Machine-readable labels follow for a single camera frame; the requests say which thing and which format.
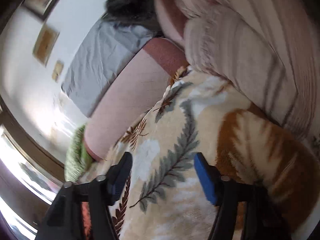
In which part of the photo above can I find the orange black floral garment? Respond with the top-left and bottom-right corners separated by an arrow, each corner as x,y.
81,202 -> 93,240

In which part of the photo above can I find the black furry garment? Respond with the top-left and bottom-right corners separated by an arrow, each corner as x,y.
103,0 -> 161,33

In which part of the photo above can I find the grey blue pillow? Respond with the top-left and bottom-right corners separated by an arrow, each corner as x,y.
61,20 -> 157,118

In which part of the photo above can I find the beige wall switch plate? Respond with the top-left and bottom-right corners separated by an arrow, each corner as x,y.
33,24 -> 59,66

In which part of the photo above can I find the striped beige quilt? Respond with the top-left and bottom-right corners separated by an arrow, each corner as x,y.
153,0 -> 320,143

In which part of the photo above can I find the pink bolster cushion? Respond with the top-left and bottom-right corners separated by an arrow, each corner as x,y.
84,38 -> 188,161

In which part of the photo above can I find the green white patterned pillow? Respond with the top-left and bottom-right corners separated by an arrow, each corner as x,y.
64,124 -> 93,183

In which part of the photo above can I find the beige leaf-pattern blanket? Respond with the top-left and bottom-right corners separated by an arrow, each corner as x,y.
81,68 -> 319,239

